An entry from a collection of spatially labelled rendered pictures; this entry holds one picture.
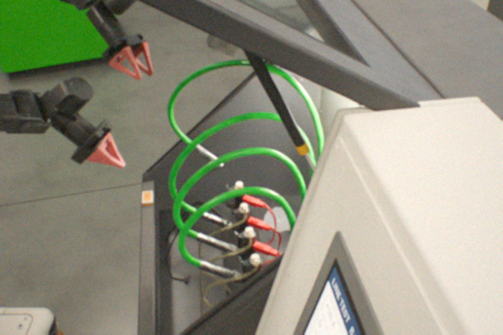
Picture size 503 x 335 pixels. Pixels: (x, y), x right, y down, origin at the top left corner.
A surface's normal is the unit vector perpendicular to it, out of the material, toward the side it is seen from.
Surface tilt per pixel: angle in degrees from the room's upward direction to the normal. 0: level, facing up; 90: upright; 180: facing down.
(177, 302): 0
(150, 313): 0
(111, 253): 0
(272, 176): 90
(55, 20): 90
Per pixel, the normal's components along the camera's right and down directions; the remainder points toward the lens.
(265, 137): 0.15, 0.55
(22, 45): 0.39, 0.51
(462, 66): 0.00, -0.83
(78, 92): 0.69, -0.51
